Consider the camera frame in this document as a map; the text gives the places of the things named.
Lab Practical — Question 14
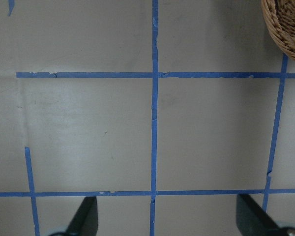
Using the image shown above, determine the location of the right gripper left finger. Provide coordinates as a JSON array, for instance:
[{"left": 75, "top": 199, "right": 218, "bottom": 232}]
[{"left": 49, "top": 196, "right": 99, "bottom": 236}]

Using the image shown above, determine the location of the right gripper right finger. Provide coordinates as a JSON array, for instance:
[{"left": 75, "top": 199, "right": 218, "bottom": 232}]
[{"left": 236, "top": 194, "right": 295, "bottom": 236}]

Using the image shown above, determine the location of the woven wicker basket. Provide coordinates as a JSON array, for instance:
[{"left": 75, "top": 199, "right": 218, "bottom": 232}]
[{"left": 261, "top": 0, "right": 295, "bottom": 61}]

